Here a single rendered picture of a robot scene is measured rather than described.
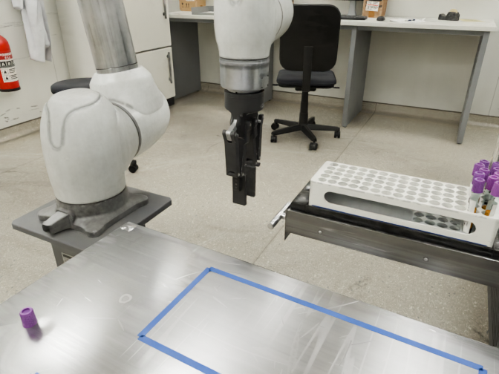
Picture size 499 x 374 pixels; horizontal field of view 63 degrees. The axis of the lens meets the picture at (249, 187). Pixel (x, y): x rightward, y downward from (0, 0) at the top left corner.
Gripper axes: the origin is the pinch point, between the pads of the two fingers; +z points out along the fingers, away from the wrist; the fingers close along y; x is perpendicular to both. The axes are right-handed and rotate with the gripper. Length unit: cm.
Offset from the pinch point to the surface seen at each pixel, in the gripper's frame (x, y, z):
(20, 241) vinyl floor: 146, 33, 81
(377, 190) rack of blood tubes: -27.0, -2.9, -6.7
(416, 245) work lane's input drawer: -34.9, -6.7, -0.3
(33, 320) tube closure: 3.0, -47.3, -2.8
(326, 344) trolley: -28.2, -34.7, -2.4
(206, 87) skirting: 234, 350, 77
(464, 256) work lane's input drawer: -41.8, -6.7, -0.5
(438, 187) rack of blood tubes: -36.1, 2.6, -6.9
